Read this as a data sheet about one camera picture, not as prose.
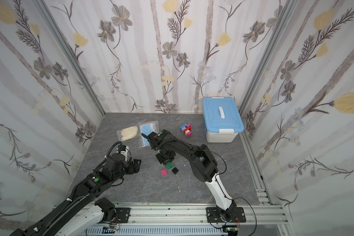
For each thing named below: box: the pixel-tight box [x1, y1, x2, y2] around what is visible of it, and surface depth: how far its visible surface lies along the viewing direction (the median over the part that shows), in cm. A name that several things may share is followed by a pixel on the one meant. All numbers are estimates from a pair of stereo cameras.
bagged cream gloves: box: [117, 124, 139, 143], surface depth 109 cm
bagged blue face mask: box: [137, 119, 160, 148], surface depth 113 cm
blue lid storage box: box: [202, 96, 245, 144], surface depth 97 cm
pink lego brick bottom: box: [160, 168, 168, 177], surface depth 90 cm
